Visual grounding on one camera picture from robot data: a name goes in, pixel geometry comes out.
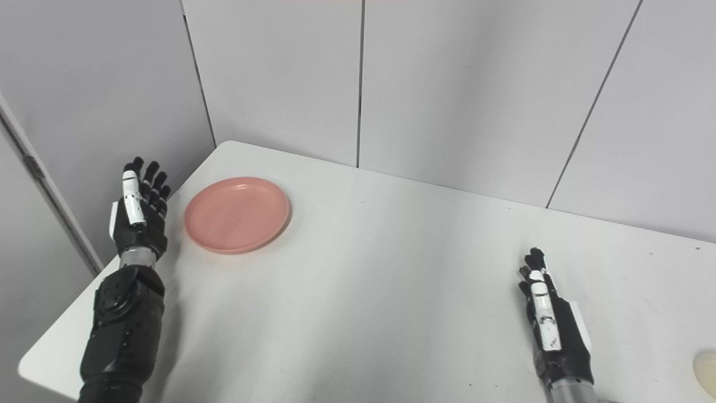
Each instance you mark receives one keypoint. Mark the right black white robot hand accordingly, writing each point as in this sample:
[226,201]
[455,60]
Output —
[556,336]

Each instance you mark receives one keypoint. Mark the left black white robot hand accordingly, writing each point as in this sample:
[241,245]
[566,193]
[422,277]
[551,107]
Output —
[140,218]

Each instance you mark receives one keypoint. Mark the pink round plate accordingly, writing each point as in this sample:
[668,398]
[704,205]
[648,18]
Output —
[237,215]

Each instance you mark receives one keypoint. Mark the white steamed bun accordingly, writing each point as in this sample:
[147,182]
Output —
[706,374]

